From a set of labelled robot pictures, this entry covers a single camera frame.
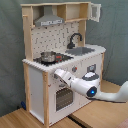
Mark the wooden toy kitchen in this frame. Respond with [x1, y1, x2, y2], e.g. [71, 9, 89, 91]
[22, 2, 105, 127]

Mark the grey range hood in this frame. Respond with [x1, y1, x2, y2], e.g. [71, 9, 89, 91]
[35, 5, 64, 27]

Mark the white microwave door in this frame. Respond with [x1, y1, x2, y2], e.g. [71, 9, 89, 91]
[90, 3, 101, 22]

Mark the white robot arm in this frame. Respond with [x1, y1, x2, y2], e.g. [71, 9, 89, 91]
[55, 69, 128, 103]

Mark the grey toy sink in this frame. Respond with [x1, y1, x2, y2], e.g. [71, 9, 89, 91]
[66, 47, 94, 56]

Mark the right red stove knob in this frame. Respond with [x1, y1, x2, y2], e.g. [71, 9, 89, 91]
[71, 66, 79, 73]

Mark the white oven door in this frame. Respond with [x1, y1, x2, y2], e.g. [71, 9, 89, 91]
[48, 71, 84, 125]

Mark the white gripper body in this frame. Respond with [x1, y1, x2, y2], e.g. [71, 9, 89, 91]
[55, 69, 73, 85]

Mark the small silver pot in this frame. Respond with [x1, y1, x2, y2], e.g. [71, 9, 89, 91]
[41, 51, 56, 62]

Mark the black stovetop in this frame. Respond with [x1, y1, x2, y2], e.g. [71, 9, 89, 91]
[35, 53, 71, 66]

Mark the white cabinet door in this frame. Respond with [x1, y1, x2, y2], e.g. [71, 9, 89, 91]
[79, 55, 102, 106]

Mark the black toy faucet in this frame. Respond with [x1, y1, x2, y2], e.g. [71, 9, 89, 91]
[66, 32, 83, 50]

